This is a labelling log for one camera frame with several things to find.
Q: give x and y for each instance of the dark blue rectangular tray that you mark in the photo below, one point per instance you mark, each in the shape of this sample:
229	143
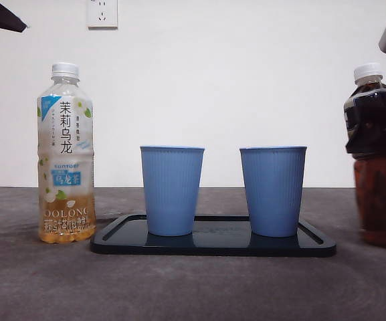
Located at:
219	248

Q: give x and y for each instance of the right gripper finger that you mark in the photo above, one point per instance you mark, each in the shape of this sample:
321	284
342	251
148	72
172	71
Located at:
380	127

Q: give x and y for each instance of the pale jasmine oolong tea bottle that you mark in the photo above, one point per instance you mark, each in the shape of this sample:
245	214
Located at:
65	133

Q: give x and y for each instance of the dark oolong tea bottle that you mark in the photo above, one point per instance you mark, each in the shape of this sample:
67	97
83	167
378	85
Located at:
376	200

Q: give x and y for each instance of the white wall socket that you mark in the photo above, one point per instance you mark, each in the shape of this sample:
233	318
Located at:
102	13

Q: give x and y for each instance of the blue ribbed plastic cup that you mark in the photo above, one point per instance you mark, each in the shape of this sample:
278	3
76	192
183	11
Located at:
273	190
171	190

